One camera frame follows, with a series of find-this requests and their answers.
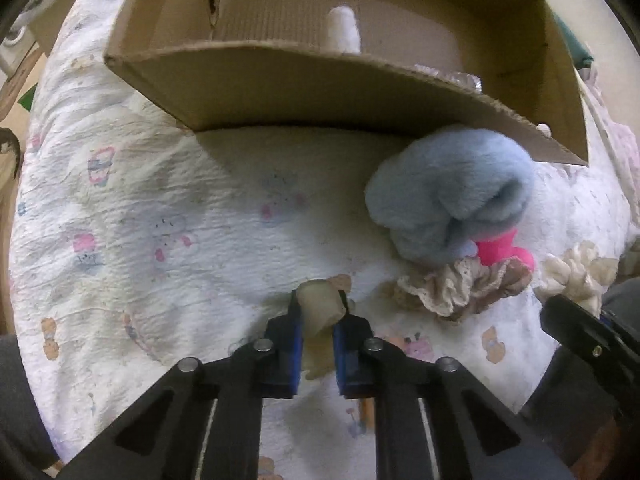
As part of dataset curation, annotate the cream white scrunchie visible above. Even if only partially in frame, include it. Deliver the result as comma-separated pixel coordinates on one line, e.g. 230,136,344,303
534,240,620,318

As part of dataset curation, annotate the beige lace scrunchie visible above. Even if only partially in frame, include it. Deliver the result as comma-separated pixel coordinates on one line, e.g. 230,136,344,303
393,257,533,323

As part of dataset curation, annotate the pink rubber duck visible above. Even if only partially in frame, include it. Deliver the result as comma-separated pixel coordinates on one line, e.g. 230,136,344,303
476,228,536,271

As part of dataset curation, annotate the light blue plush toy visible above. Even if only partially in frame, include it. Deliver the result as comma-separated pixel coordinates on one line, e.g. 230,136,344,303
364,126,536,266

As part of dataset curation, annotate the clear plastic bag with trinkets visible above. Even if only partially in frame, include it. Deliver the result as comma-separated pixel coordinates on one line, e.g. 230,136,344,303
412,64,483,93

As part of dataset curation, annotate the white sock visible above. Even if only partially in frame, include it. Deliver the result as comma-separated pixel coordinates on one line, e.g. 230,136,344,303
323,6,361,54

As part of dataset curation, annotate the grey trouser leg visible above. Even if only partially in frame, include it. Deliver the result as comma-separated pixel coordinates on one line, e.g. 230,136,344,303
1,335,58,479

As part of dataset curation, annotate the patterned white bed quilt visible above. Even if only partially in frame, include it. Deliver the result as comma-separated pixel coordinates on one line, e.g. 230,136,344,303
9,0,639,463

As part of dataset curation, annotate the teal headboard cushion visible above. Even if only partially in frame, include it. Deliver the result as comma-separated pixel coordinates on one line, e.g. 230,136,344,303
553,14,593,70

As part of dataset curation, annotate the green dustpan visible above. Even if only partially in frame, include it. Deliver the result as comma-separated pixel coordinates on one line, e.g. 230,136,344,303
17,84,38,113

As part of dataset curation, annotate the open cardboard box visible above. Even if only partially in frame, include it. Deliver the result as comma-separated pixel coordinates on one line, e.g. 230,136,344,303
104,0,588,165

